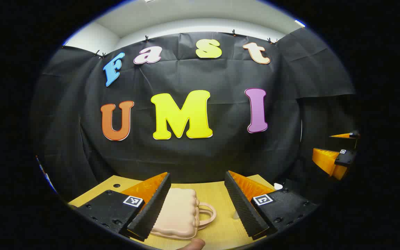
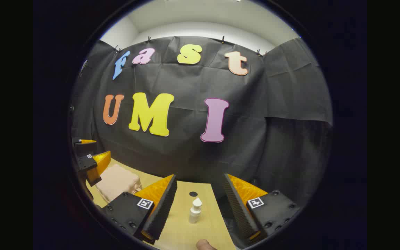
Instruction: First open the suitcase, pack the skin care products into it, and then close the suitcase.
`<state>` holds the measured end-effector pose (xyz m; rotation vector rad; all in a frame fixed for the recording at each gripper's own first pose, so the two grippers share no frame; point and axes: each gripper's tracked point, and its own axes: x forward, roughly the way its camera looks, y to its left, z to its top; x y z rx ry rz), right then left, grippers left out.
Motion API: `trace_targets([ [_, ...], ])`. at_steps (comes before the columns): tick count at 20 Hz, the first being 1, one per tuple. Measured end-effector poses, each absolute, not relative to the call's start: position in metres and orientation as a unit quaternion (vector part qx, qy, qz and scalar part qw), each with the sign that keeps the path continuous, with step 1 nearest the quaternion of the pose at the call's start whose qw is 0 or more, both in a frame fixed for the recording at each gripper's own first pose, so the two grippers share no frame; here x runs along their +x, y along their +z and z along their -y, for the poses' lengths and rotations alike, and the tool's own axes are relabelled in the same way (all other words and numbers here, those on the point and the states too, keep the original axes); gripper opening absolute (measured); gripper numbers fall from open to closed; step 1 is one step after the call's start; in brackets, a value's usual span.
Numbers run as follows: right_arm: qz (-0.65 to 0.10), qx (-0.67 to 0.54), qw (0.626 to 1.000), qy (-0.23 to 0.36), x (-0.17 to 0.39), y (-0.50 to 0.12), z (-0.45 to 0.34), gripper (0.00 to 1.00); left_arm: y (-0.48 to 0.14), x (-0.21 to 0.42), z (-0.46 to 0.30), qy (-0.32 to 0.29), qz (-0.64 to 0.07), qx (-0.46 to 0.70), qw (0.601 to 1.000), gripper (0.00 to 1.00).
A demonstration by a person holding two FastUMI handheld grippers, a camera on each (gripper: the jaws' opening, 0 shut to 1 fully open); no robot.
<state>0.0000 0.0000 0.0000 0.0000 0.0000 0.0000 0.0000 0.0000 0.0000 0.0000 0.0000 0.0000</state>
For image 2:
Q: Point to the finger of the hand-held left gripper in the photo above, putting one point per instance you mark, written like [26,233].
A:
[89,164]
[82,148]

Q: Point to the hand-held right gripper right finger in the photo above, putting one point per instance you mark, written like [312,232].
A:
[236,205]

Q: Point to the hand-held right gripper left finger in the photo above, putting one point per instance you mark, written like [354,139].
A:
[160,208]

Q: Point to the pink suitcase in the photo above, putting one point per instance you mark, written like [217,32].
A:
[118,180]

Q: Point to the white pump bottle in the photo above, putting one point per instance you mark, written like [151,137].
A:
[195,211]

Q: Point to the black backdrop cloth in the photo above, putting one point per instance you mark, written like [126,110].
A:
[255,132]

